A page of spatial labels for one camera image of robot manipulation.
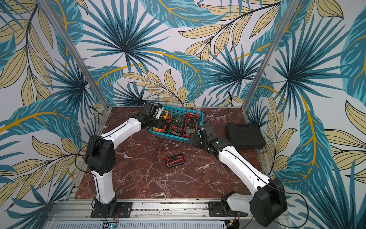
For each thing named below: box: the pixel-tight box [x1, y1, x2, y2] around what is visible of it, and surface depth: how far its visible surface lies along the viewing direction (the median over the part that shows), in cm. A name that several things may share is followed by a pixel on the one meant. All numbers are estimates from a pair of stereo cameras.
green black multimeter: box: [167, 114, 186, 137], surface depth 99 cm
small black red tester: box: [164, 154, 185, 168], surface depth 89 cm
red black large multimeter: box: [182, 112, 199, 139], surface depth 100 cm
